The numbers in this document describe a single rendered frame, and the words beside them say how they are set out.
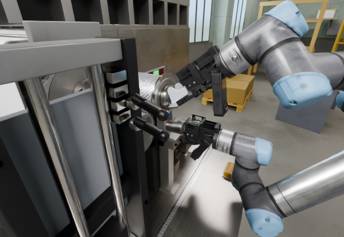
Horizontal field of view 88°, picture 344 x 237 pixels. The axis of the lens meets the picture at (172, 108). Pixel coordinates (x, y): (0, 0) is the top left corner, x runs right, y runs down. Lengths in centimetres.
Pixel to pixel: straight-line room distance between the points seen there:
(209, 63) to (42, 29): 33
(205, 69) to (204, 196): 46
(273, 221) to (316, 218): 157
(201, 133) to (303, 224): 152
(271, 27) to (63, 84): 37
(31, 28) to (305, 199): 58
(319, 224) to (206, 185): 145
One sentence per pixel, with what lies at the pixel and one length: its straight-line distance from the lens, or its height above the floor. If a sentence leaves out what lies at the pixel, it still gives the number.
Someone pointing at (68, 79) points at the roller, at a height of 137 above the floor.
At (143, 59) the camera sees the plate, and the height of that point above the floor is 129.
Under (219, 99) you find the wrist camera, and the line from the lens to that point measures 45.
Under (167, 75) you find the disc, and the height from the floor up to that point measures 132.
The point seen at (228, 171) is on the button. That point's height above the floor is 92.
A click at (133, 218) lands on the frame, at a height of 112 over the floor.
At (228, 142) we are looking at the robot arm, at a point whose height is 113.
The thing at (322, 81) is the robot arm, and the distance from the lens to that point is 36.
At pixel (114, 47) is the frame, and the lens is 21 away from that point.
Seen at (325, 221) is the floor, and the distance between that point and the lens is 213.
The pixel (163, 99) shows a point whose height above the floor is 126.
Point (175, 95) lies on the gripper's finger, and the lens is 50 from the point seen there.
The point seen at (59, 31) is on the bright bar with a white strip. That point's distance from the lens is 29.
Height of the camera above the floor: 145
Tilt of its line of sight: 25 degrees down
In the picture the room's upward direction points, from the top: straight up
